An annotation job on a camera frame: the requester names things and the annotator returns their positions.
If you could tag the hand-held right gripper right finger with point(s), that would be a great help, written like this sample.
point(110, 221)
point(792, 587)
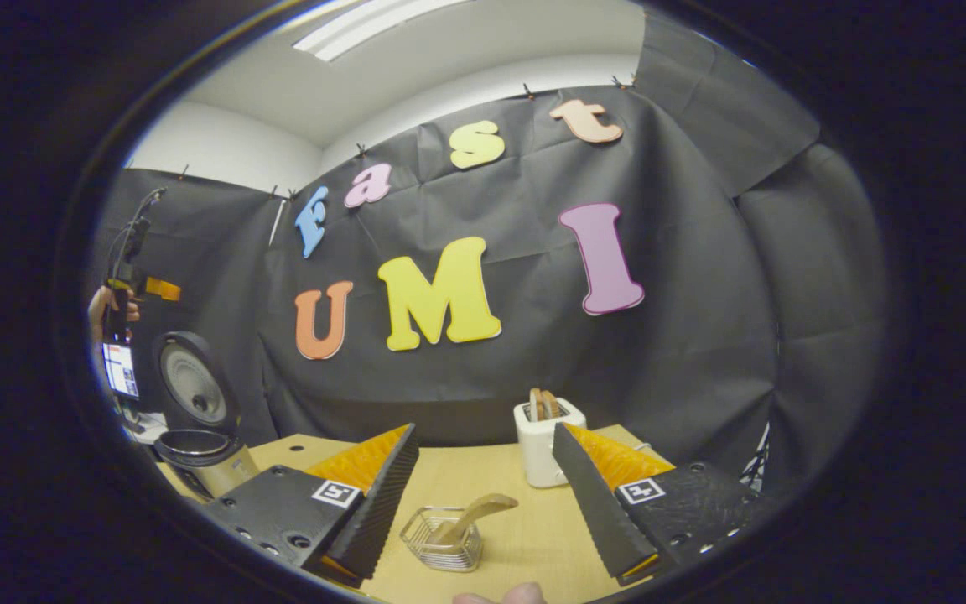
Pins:
point(596, 503)

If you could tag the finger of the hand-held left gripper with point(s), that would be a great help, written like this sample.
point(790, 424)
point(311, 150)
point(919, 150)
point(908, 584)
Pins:
point(164, 289)

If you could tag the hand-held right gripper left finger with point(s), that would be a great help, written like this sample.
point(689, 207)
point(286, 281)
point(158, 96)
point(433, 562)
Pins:
point(382, 503)

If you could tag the wooden spoon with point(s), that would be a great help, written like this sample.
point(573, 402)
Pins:
point(483, 506)

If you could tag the silver black rice cooker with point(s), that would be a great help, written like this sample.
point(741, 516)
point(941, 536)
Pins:
point(194, 386)

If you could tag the white toaster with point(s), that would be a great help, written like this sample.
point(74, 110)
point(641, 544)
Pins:
point(537, 453)

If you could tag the computer monitor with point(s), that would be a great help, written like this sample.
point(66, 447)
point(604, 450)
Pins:
point(120, 369)

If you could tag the toasted bread slice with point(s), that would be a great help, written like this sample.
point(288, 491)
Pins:
point(551, 404)
point(537, 405)

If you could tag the black backdrop cloth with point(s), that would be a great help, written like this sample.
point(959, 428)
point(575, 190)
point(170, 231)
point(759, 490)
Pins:
point(533, 361)

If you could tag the ceiling light panel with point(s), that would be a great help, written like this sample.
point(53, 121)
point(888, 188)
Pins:
point(366, 25)

